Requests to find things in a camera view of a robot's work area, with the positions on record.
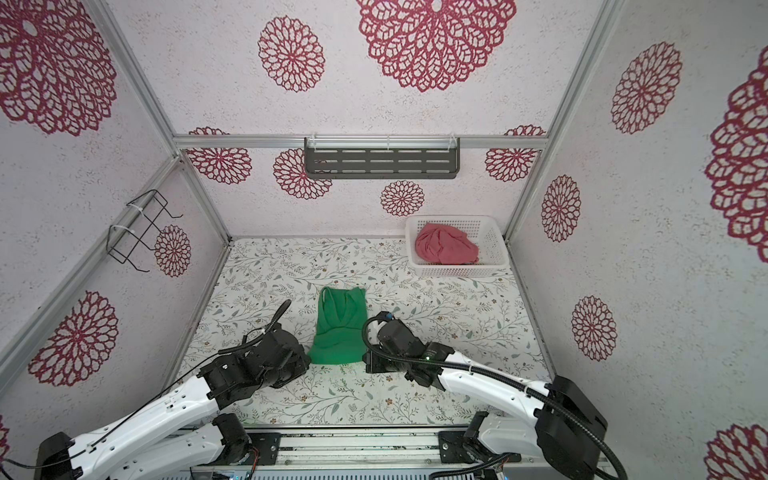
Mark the green tank top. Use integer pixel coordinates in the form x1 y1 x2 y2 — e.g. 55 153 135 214
308 287 368 365

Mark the pink tank top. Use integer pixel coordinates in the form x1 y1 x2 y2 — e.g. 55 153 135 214
414 223 479 265

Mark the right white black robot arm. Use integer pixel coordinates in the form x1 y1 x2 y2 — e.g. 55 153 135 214
365 345 620 479

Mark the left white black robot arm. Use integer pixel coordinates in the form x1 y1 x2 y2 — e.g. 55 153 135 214
34 325 310 479

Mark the floral table mat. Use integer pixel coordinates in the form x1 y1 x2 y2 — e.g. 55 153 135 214
182 238 550 426

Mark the white plastic basket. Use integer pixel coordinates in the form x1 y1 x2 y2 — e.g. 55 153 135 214
405 215 510 278

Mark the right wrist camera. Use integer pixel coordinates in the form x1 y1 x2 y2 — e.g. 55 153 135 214
376 319 426 358

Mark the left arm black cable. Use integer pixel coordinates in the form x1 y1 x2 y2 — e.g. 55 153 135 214
0 298 293 472

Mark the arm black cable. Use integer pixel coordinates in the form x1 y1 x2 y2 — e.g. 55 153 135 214
0 298 293 472
361 310 629 480

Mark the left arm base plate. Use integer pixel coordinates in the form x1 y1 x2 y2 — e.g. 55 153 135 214
240 432 282 467

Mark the aluminium mounting rail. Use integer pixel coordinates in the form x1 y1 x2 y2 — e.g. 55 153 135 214
106 425 610 472

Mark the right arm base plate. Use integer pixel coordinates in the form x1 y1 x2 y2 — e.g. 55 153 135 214
438 430 497 464

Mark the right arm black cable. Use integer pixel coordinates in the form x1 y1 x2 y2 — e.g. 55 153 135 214
361 310 629 480

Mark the black wire wall rack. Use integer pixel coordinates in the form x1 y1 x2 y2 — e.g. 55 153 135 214
105 189 183 273

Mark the grey slotted wall shelf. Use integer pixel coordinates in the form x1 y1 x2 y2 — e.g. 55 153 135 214
304 137 461 180

